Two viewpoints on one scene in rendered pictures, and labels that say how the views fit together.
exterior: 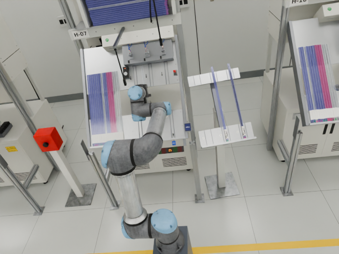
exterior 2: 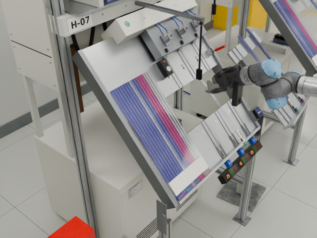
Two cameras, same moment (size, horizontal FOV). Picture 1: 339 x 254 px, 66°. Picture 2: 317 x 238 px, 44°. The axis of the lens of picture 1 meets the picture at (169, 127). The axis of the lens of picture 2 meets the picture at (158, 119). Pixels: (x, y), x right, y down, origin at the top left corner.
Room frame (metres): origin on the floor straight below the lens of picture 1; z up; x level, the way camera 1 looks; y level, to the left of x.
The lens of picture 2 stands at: (0.87, 1.51, 1.85)
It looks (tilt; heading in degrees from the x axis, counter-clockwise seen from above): 34 degrees down; 303
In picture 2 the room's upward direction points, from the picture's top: 1 degrees counter-clockwise
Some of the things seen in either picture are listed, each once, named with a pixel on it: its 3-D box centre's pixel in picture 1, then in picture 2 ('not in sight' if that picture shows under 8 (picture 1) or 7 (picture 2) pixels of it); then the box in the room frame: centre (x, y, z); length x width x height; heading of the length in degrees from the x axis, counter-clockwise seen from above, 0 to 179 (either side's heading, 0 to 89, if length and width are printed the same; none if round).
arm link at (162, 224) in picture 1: (163, 225); not in sight; (0.71, 0.12, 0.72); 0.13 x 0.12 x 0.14; 79
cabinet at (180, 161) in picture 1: (154, 129); (125, 171); (1.98, 0.15, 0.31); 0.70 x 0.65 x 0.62; 82
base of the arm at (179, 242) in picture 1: (169, 237); not in sight; (0.71, 0.11, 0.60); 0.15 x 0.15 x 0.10
